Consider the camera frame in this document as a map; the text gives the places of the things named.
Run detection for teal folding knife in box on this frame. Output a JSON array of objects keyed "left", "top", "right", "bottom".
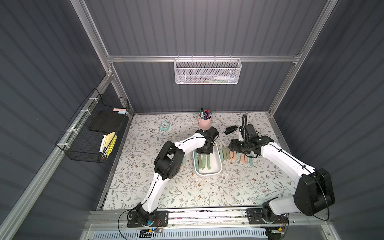
[{"left": 194, "top": 150, "right": 199, "bottom": 173}]

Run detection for white tube in basket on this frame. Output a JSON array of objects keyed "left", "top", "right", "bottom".
[{"left": 213, "top": 76, "right": 236, "bottom": 84}]

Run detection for floral table mat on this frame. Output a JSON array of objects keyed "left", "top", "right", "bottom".
[{"left": 103, "top": 114, "right": 296, "bottom": 210}]

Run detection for black stapler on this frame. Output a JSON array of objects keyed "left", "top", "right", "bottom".
[{"left": 224, "top": 126, "right": 238, "bottom": 135}]

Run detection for white wire wall basket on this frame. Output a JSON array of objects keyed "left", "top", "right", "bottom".
[{"left": 174, "top": 58, "right": 242, "bottom": 85}]

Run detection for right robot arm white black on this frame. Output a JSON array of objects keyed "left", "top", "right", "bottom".
[{"left": 229, "top": 114, "right": 336, "bottom": 224}]

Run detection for teal alarm clock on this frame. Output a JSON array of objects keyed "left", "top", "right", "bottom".
[{"left": 160, "top": 122, "right": 171, "bottom": 132}]

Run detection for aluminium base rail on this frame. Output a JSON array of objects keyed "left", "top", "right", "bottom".
[{"left": 82, "top": 206, "right": 332, "bottom": 235}]

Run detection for pink pen holder cup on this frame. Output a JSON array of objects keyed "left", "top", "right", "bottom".
[{"left": 198, "top": 117, "right": 212, "bottom": 131}]

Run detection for green celvinc knife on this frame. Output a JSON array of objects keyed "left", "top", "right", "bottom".
[{"left": 202, "top": 155, "right": 207, "bottom": 170}]

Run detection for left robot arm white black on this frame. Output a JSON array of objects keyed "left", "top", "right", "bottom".
[{"left": 134, "top": 127, "right": 219, "bottom": 226}]

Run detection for yellow notepad in basket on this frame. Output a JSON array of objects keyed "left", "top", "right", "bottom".
[{"left": 98, "top": 132, "right": 118, "bottom": 161}]

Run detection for teal celvinc knife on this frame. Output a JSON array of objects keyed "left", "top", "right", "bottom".
[{"left": 248, "top": 158, "right": 254, "bottom": 167}]

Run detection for black notebook in basket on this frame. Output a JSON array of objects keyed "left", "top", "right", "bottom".
[{"left": 89, "top": 111, "right": 126, "bottom": 134}]

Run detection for white storage box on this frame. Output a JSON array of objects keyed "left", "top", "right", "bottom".
[{"left": 193, "top": 146, "right": 223, "bottom": 177}]

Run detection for olive folding fruit knife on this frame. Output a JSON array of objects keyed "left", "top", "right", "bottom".
[{"left": 225, "top": 147, "right": 231, "bottom": 160}]

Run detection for pens in pink cup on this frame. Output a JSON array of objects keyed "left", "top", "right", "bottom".
[{"left": 199, "top": 108, "right": 212, "bottom": 120}]

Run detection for black wire side basket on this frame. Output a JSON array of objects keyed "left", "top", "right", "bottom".
[{"left": 56, "top": 89, "right": 130, "bottom": 164}]

